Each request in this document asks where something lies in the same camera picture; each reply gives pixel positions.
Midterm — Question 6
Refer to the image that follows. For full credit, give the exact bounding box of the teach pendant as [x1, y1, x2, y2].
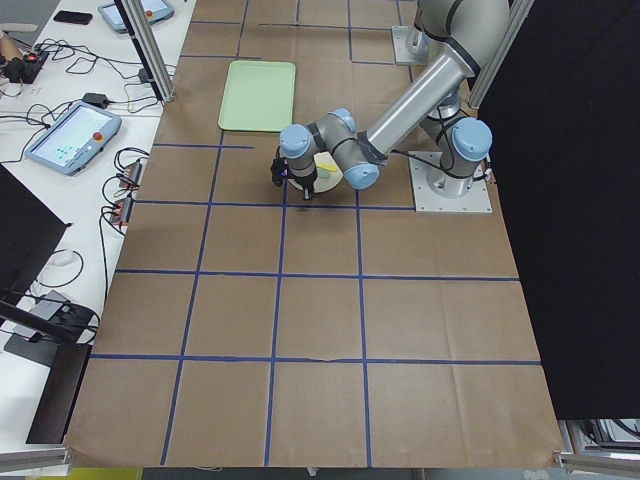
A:
[97, 0, 175, 34]
[25, 101, 122, 176]

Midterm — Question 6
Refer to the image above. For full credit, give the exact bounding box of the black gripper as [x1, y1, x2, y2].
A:
[288, 157, 318, 200]

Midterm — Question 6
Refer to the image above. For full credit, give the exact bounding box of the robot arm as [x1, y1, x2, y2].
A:
[270, 0, 510, 200]

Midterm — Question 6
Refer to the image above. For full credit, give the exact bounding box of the light green plastic tray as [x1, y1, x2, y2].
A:
[218, 60, 296, 132]

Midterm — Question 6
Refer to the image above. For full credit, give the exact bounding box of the aluminium frame post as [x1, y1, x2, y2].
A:
[114, 0, 176, 104]

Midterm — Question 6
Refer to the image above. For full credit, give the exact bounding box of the black smartphone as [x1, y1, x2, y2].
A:
[53, 10, 93, 25]

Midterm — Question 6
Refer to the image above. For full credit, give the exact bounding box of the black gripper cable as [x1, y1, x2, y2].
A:
[389, 97, 489, 181]

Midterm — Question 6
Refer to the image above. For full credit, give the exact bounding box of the near teach pendant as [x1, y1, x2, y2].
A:
[25, 101, 122, 176]

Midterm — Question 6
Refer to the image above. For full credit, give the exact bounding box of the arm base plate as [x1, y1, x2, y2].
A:
[409, 151, 493, 214]
[391, 26, 429, 66]

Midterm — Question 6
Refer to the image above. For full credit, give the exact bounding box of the yellow plastic fork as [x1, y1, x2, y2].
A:
[317, 163, 338, 172]

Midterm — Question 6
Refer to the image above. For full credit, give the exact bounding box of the black curtain panel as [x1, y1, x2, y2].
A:
[480, 1, 639, 419]

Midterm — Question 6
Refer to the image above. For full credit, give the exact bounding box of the far teach pendant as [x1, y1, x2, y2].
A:
[97, 0, 175, 34]

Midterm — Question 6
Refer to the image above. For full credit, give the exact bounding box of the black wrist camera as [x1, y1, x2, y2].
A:
[270, 156, 288, 187]

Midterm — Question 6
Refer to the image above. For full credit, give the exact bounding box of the white round plate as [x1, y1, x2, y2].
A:
[314, 152, 343, 193]

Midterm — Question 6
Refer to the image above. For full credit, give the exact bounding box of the black monitor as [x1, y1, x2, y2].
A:
[1, 168, 94, 445]

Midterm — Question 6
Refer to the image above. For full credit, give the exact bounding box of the black power adapter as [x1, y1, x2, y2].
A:
[82, 92, 111, 109]

